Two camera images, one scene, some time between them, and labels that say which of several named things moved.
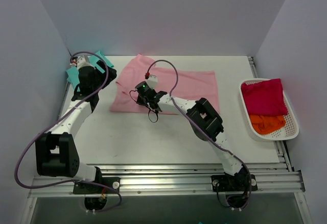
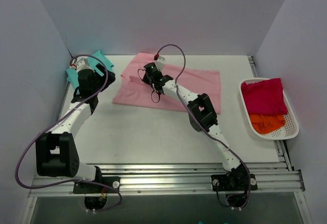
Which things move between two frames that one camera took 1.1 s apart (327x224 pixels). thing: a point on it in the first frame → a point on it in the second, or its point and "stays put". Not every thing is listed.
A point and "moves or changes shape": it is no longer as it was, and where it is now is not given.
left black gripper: (106, 70) stays put
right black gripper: (140, 99) → (145, 77)
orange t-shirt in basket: (264, 124) stays put
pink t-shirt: (192, 85) moves or changes shape
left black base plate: (114, 182) stays put
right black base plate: (236, 183) stays put
